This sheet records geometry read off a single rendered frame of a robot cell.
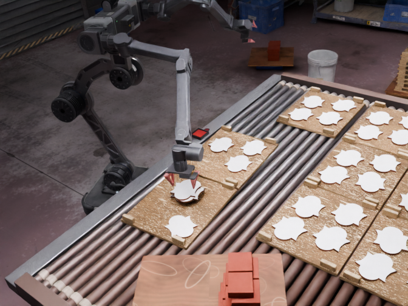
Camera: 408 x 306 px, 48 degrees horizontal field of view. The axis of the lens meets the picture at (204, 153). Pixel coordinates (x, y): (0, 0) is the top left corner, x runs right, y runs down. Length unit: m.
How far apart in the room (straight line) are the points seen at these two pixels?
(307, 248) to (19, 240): 2.32
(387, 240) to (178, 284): 0.83
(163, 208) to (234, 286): 0.87
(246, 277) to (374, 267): 0.66
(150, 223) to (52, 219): 1.75
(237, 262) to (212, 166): 1.01
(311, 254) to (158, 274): 0.59
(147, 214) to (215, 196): 0.31
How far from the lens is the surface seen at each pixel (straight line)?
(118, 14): 2.64
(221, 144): 2.39
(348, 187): 2.15
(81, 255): 1.97
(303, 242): 1.87
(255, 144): 2.38
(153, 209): 2.06
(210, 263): 1.66
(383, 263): 1.84
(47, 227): 3.61
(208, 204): 2.04
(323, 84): 2.97
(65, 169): 4.15
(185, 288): 1.60
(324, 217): 1.99
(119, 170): 3.24
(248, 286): 1.27
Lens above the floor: 2.28
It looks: 35 degrees down
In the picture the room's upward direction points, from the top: 6 degrees counter-clockwise
